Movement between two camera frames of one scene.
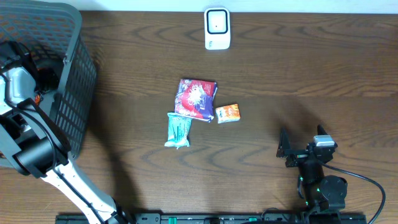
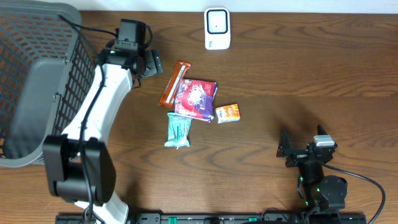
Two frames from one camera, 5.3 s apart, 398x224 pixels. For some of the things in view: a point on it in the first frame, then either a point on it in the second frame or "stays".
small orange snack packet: [227, 113] stays
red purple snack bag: [195, 99] stays
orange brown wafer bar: [37, 99] → [178, 74]
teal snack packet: [179, 126] stays
